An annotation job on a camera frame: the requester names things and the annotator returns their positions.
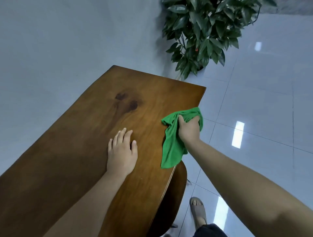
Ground person's right hand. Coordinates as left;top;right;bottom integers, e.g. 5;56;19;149
178;115;201;145

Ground person's left hand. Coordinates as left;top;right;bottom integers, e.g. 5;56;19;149
106;128;138;178

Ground green microfiber cloth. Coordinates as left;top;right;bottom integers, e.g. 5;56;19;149
160;107;204;169

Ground person's left forearm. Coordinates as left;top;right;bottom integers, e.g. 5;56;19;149
43;171;128;237

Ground person's right forearm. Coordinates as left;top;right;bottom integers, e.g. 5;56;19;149
183;138;313;237

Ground dark brown wooden chair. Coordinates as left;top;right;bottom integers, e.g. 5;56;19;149
146;160;192;237

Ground person's foot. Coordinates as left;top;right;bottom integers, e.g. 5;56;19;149
191;198;206;229

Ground grey sandal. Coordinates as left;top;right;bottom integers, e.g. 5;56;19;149
189;197;208;231

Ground green leafy potted plant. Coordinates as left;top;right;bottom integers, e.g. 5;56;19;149
160;0;278;80

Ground dark shorts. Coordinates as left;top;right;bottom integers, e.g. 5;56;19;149
193;223;228;237

